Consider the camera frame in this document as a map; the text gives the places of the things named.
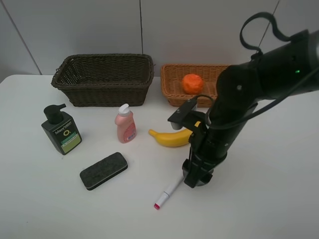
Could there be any white marker with pink cap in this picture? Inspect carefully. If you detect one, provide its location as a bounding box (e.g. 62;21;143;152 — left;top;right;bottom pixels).
154;175;184;210

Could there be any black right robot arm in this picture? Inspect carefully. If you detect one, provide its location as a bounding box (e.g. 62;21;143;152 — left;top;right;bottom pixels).
169;30;319;188

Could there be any orange wicker basket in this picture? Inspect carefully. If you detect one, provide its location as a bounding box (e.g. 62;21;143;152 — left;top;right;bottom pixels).
160;64;228;107

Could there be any orange tangerine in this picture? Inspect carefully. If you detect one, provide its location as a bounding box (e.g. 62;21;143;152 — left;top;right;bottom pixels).
182;74;204;95

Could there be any dark green pump bottle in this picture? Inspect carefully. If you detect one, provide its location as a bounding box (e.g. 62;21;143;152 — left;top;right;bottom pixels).
41;104;82;155

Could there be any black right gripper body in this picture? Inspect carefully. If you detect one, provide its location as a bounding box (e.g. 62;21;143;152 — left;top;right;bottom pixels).
182;124;228;187

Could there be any dark brown wicker basket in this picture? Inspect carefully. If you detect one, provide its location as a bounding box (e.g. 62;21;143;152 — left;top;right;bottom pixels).
51;53;154;107

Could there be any yellow banana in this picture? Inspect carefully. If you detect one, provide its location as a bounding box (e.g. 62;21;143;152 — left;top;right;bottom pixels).
149;129;192;147

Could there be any pink squeeze bottle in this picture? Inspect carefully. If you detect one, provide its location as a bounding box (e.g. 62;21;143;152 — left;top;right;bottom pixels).
115;104;137;143

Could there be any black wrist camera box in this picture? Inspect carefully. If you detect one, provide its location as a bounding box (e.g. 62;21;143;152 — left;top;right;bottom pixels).
167;98;197;130

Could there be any dark felt whiteboard eraser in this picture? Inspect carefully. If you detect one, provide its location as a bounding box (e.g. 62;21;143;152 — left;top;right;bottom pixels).
79;152;128;191

